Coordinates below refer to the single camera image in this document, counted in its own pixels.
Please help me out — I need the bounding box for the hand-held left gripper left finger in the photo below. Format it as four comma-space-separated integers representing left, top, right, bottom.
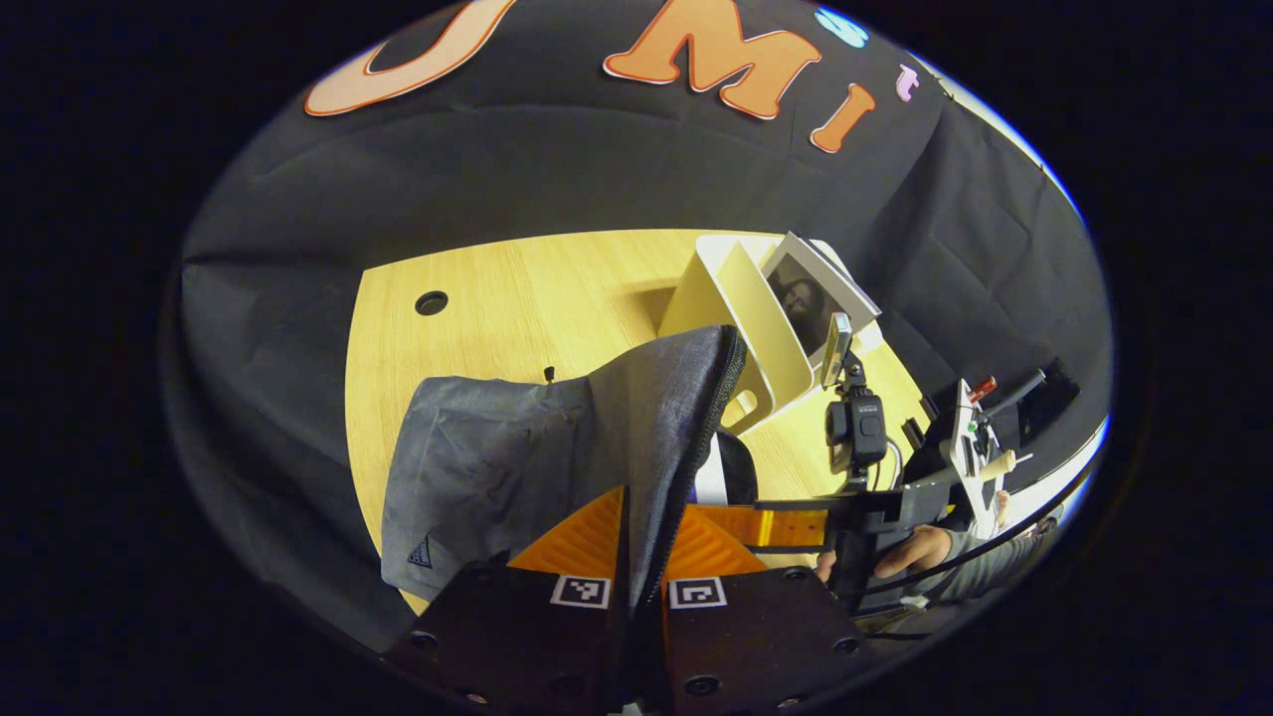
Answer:
383, 485, 632, 713

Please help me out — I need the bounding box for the white bookshelf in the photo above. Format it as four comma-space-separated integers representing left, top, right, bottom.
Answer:
658, 234, 884, 436

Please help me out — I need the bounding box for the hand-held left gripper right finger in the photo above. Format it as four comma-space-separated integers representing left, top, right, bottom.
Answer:
651, 503, 878, 713

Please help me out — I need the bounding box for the photo cover book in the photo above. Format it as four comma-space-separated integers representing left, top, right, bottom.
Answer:
761, 232, 882, 361

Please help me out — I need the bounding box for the grey schoolbag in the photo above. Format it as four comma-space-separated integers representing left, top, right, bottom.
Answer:
381, 324, 759, 610

